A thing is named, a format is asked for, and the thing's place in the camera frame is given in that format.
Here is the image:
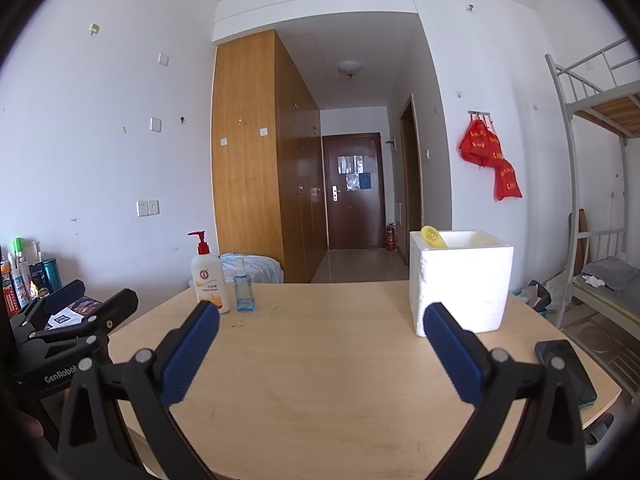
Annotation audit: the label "white lotion pump bottle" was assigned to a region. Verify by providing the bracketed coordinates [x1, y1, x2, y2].
[188, 230, 231, 315]

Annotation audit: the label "square red cloth bag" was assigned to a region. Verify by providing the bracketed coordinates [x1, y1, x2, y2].
[495, 159, 523, 202]

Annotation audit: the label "leaning wooden board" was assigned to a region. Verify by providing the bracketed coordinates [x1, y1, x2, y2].
[577, 209, 591, 263]

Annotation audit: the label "black bag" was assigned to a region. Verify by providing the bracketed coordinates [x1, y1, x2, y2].
[527, 280, 553, 311]

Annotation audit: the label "orange labelled bottle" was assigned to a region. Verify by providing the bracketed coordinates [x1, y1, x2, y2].
[0, 257, 18, 318]

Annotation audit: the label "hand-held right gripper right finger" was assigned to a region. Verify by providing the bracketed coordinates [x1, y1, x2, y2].
[422, 302, 588, 480]

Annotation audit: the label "dark printed box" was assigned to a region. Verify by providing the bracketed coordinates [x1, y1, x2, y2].
[47, 297, 108, 331]

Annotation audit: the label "black smartphone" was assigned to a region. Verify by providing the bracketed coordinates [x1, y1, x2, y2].
[535, 340, 598, 407]

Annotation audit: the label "dark brown entrance door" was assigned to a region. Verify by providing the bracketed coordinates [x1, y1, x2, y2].
[321, 132, 386, 251]

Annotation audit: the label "white foam box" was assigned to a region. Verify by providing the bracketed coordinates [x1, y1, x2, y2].
[409, 230, 515, 337]

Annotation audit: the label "narrow red cloth bag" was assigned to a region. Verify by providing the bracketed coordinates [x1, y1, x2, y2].
[487, 130, 505, 167]

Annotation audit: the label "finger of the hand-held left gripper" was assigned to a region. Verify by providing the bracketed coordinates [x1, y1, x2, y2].
[15, 288, 140, 361]
[7, 280, 87, 331]

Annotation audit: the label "grey pillow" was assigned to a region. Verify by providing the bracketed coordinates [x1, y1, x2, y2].
[582, 256, 640, 292]

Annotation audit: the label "yellow foam fruit net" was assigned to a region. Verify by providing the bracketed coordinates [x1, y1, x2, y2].
[420, 225, 448, 249]

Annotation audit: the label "grey mattress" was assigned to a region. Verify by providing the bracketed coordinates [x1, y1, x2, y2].
[572, 275, 640, 331]

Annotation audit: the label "clear blue spray bottle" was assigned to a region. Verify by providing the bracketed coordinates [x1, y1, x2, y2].
[234, 258, 256, 313]

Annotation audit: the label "taped paper notices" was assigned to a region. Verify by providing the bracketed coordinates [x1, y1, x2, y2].
[337, 155, 373, 191]

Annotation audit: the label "grey metal bunk bed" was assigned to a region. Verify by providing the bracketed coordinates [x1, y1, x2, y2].
[544, 37, 640, 396]

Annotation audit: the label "large red cloth bag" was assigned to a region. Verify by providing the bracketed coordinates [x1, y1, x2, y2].
[459, 119, 493, 166]

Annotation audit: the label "grey slipper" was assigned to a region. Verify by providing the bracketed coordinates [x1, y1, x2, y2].
[582, 412, 615, 446]

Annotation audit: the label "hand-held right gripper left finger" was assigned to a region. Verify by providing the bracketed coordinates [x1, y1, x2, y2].
[57, 301, 221, 480]

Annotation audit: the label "green capped spray can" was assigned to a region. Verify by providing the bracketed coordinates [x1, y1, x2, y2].
[11, 237, 31, 308]

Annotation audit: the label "light blue bedsheet bundle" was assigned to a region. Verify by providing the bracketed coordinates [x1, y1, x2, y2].
[219, 252, 285, 284]

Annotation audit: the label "brown side door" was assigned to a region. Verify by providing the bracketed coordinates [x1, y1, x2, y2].
[399, 94, 423, 266]

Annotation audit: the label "wooden wardrobe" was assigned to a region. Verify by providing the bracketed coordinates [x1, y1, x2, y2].
[211, 29, 322, 284]

